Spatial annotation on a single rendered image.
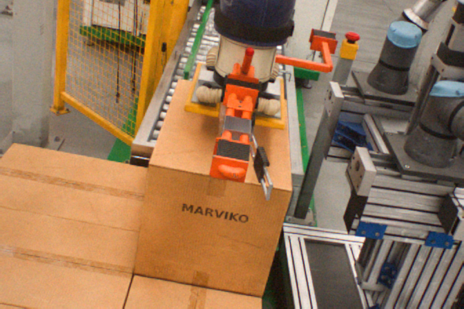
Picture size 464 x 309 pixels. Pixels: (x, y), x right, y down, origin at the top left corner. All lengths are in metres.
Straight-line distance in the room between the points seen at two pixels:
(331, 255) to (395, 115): 0.75
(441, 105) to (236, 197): 0.62
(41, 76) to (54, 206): 1.19
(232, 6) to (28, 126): 1.90
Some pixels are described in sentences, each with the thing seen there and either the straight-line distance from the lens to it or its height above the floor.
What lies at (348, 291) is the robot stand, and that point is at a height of 0.21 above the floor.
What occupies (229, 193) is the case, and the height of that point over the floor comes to 0.90.
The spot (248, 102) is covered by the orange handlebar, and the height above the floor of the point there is 1.20.
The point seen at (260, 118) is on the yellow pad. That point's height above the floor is 1.07.
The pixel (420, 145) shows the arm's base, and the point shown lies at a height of 1.08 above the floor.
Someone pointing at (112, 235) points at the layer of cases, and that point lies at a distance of 1.98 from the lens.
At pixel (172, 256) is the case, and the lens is 1.79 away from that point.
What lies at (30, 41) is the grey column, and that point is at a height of 0.65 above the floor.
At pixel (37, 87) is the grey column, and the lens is 3.18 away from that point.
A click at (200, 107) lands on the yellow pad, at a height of 1.07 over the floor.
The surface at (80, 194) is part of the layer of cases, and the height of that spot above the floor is 0.54.
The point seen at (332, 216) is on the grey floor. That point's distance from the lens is 3.29.
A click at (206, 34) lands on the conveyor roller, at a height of 0.54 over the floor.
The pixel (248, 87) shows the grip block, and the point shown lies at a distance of 1.52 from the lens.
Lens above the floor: 1.80
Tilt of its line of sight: 28 degrees down
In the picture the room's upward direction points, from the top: 12 degrees clockwise
